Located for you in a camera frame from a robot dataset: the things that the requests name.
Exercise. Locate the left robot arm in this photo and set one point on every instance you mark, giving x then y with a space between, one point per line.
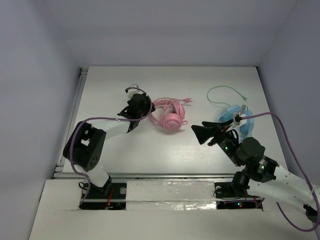
85 145

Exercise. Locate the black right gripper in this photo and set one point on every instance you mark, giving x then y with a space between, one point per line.
203 133

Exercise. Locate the pink headphones with cable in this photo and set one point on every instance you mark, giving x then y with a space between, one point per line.
173 113

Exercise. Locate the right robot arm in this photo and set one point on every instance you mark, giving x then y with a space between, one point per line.
261 176

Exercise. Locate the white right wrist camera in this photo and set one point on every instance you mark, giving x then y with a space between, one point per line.
238 120

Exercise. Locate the blue headphones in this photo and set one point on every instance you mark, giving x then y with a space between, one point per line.
243 127

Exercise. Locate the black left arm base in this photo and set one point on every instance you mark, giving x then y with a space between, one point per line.
113 197

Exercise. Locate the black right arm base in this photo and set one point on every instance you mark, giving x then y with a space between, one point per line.
229 199

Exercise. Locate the aluminium rail frame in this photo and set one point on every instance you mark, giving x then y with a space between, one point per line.
150 151

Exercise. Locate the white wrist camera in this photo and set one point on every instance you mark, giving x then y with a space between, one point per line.
132 90
238 120

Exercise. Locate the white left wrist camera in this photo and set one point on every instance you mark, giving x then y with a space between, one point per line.
132 90

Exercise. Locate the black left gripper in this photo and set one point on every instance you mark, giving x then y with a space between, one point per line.
144 100

